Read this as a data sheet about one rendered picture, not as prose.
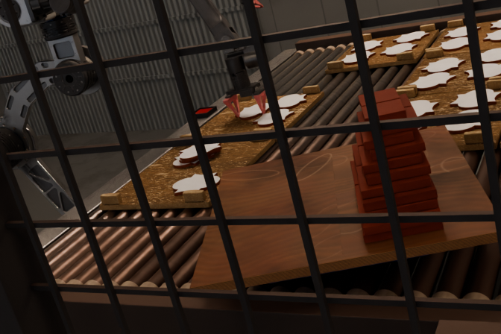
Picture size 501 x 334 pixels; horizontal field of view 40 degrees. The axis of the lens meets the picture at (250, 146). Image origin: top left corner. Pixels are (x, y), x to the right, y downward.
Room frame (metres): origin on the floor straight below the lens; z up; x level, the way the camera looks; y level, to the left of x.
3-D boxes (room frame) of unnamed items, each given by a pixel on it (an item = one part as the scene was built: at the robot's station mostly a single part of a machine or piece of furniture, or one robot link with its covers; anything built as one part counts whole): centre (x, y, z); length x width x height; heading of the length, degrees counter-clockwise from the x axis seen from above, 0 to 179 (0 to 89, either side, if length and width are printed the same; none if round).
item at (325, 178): (1.21, -0.13, 1.03); 0.50 x 0.50 x 0.02; 81
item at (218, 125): (2.21, -0.03, 0.93); 0.41 x 0.35 x 0.02; 149
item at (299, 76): (2.21, 0.03, 0.90); 1.95 x 0.05 x 0.05; 150
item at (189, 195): (1.62, 0.17, 0.95); 0.06 x 0.02 x 0.03; 59
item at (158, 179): (1.85, 0.18, 0.93); 0.41 x 0.35 x 0.02; 149
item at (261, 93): (2.20, -0.06, 0.99); 0.07 x 0.07 x 0.09; 58
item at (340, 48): (2.18, -0.02, 0.90); 1.95 x 0.05 x 0.05; 150
